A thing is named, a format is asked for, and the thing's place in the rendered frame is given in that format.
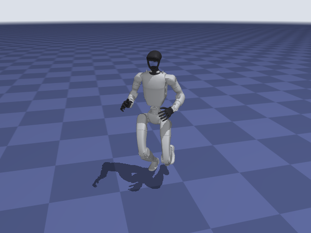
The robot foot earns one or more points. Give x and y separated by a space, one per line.
153 165
173 155

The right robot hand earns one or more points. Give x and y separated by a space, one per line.
126 104

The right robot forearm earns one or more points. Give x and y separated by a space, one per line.
131 98

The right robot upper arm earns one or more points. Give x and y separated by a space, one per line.
136 84

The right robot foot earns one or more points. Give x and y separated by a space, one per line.
153 165

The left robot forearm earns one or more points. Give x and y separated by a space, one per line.
178 103

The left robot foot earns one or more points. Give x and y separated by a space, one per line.
173 155

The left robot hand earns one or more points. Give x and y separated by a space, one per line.
168 112

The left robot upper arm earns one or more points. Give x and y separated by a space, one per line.
172 81

